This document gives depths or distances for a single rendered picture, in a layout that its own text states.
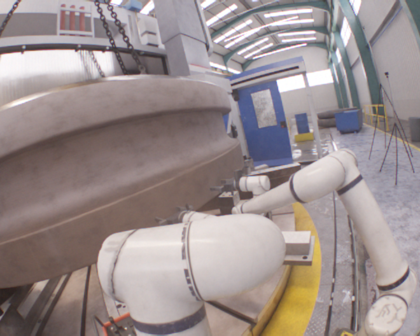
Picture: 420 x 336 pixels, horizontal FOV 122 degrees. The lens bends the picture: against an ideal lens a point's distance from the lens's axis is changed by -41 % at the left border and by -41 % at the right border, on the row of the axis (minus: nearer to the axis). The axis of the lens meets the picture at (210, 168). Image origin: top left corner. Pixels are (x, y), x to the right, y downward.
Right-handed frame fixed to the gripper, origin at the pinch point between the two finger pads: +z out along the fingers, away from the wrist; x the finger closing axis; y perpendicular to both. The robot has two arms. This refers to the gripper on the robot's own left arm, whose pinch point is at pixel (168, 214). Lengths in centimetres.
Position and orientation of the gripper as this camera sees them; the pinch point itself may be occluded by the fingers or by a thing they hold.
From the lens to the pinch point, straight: 101.9
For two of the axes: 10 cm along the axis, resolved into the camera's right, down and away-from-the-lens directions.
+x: -6.8, 3.0, -6.7
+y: -2.3, -9.5, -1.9
